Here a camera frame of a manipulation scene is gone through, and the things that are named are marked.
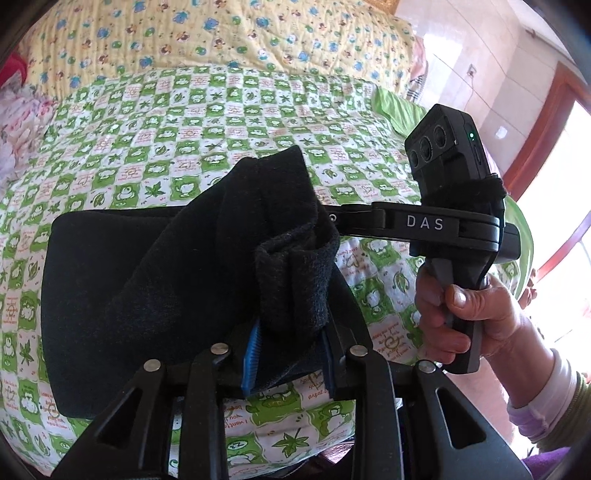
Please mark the plaid cloth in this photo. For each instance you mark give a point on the plaid cloth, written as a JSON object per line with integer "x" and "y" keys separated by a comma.
{"x": 418, "y": 83}

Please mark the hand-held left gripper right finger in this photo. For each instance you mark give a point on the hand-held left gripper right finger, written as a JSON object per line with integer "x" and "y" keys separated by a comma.
{"x": 327, "y": 367}

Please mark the person's right hand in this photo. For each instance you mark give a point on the person's right hand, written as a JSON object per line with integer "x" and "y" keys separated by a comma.
{"x": 503, "y": 318}

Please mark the green checked bed sheet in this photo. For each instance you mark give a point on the green checked bed sheet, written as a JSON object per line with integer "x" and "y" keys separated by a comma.
{"x": 184, "y": 115}

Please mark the yellow floral quilt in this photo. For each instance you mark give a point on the yellow floral quilt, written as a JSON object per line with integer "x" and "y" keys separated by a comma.
{"x": 231, "y": 32}

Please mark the red cloth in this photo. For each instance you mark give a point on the red cloth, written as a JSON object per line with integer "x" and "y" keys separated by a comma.
{"x": 11, "y": 69}

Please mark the person's purple garment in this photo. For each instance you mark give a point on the person's purple garment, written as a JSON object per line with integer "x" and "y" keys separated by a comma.
{"x": 561, "y": 464}

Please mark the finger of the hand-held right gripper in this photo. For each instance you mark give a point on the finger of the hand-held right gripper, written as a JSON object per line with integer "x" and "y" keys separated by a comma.
{"x": 358, "y": 219}

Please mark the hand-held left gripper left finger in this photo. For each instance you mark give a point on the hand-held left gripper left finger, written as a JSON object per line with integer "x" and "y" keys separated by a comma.
{"x": 251, "y": 353}

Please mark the black pants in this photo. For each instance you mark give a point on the black pants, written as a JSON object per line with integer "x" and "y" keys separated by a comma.
{"x": 138, "y": 277}

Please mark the pink floral cloth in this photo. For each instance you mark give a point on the pink floral cloth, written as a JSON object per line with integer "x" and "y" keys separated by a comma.
{"x": 21, "y": 134}

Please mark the person's right forearm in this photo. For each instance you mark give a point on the person's right forearm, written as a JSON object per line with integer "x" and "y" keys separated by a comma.
{"x": 547, "y": 397}

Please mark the wooden window frame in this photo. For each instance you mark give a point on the wooden window frame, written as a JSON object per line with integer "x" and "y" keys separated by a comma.
{"x": 554, "y": 94}

